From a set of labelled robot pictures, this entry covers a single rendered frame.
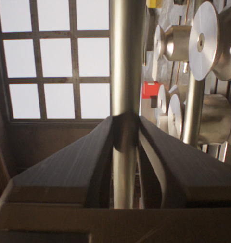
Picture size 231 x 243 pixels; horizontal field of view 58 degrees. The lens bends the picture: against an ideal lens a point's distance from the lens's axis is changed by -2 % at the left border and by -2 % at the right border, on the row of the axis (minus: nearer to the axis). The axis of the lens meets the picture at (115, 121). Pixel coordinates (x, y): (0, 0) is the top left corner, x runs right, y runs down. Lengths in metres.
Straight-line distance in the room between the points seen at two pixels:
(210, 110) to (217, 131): 0.02
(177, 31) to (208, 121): 0.15
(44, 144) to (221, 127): 3.53
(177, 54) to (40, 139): 3.44
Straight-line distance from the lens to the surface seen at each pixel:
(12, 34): 3.62
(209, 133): 0.21
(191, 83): 0.18
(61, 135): 3.52
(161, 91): 0.28
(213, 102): 0.21
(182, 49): 0.31
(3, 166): 3.40
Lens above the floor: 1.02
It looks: 1 degrees up
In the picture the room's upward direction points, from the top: 90 degrees counter-clockwise
